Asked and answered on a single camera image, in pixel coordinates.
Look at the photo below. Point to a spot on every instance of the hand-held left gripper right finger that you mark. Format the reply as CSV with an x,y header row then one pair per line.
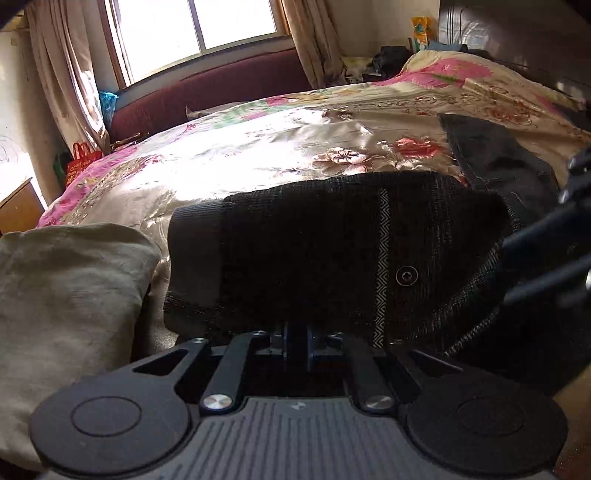
x,y
314,347

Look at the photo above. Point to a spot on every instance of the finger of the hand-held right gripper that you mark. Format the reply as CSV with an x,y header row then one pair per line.
x,y
549,279
545,226

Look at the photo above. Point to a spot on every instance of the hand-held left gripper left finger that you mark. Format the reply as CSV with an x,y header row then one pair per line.
x,y
289,347

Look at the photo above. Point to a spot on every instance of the black knit pants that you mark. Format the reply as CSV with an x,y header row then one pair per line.
x,y
300,240

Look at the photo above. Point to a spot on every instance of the dark wooden headboard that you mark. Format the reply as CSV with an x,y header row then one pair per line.
x,y
508,32

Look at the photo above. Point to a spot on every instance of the floral satin bedspread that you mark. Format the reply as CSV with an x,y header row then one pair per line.
x,y
231,138

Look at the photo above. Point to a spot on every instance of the beige folded cloth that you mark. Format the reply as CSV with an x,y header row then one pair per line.
x,y
69,300

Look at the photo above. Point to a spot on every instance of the dark clothes heap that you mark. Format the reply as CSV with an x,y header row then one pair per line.
x,y
392,60

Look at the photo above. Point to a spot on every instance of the yellow package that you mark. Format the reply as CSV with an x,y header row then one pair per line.
x,y
422,32

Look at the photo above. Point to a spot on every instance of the pale yellow cloth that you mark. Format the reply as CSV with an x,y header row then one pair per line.
x,y
358,67

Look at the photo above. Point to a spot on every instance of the maroon sofa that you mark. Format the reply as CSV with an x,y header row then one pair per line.
x,y
207,87

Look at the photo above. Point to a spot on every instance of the red shopping bag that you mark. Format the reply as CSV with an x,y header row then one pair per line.
x,y
81,164

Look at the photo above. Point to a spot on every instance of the green bag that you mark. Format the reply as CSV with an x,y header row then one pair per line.
x,y
60,168

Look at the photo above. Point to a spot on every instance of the beige curtain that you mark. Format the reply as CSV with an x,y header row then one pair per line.
x,y
314,41
60,69

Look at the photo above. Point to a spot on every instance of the blue plastic bag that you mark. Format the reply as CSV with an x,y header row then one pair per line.
x,y
108,108

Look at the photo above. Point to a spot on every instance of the wooden cabinet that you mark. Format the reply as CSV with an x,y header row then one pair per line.
x,y
21,207

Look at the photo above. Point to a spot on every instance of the wooden framed window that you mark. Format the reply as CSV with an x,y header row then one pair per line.
x,y
184,27

